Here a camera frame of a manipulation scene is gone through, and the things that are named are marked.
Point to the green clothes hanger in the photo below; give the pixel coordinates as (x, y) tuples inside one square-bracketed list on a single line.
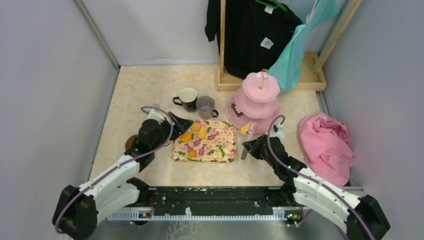
[(274, 5)]

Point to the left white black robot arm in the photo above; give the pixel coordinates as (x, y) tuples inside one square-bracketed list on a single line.
[(80, 209)]

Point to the pink three-tier cake stand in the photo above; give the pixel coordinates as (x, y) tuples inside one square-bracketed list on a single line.
[(257, 98)]

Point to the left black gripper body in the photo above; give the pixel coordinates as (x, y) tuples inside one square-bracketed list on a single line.
[(165, 131)]

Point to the teal garment hanging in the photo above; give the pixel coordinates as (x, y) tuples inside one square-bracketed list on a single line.
[(287, 68)]

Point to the black mug white inside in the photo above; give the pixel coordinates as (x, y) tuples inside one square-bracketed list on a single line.
[(187, 99)]

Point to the floral rectangular tray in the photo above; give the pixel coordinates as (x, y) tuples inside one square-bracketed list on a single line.
[(219, 145)]

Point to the orange fish-shaped cake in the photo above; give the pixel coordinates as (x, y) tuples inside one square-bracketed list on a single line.
[(187, 137)]

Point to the round dotted biscuit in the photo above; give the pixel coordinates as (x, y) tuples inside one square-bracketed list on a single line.
[(195, 127)]

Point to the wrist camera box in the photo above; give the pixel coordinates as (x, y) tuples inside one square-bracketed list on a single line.
[(278, 132), (154, 114)]

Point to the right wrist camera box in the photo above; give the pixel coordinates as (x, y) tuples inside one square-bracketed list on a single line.
[(278, 132)]

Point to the black t-shirt on hanger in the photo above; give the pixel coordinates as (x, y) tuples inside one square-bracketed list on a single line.
[(255, 35)]

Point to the wooden clothes rack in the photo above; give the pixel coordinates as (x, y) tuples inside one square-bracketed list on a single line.
[(312, 77)]

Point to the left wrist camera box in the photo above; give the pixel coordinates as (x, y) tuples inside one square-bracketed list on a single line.
[(154, 114)]

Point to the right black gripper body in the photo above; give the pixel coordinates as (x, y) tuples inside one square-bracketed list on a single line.
[(260, 152)]

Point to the yellow rectangular biscuit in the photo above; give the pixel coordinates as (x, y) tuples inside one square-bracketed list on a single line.
[(202, 133)]

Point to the chocolate triangle cake slice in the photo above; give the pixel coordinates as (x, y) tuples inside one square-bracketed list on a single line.
[(236, 110)]

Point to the pink crumpled towel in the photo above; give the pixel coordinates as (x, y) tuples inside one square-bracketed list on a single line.
[(326, 144)]

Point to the grey mug black handle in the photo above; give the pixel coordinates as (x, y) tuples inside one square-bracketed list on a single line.
[(205, 107)]

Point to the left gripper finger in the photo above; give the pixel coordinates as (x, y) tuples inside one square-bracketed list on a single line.
[(181, 126), (176, 119)]

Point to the yellow layered cake slice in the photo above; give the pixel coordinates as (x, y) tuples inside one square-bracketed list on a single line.
[(245, 129)]

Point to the orange flower-shaped cookie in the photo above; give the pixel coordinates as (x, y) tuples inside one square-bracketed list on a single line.
[(192, 153)]

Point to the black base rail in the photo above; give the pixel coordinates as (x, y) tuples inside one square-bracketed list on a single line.
[(249, 203)]

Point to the brown round coaster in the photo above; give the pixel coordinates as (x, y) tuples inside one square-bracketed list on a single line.
[(130, 142)]

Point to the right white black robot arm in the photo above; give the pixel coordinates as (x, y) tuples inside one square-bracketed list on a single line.
[(358, 217)]

